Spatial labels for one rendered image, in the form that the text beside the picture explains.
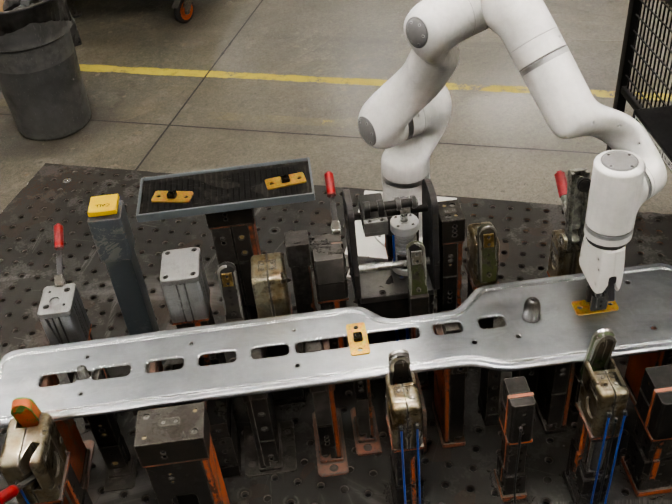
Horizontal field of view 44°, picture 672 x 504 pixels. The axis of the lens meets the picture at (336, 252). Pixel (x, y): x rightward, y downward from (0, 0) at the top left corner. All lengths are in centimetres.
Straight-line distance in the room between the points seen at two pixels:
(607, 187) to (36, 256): 164
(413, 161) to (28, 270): 114
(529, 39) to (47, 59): 315
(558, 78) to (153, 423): 91
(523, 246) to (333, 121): 210
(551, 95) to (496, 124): 268
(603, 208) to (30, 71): 329
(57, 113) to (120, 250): 264
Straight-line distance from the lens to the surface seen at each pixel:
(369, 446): 180
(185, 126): 435
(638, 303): 171
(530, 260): 224
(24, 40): 421
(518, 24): 146
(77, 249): 248
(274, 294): 166
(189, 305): 168
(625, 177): 144
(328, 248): 169
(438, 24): 156
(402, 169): 198
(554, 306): 168
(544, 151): 395
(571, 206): 169
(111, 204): 179
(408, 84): 178
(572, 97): 146
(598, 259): 155
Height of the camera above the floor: 215
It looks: 40 degrees down
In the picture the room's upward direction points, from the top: 6 degrees counter-clockwise
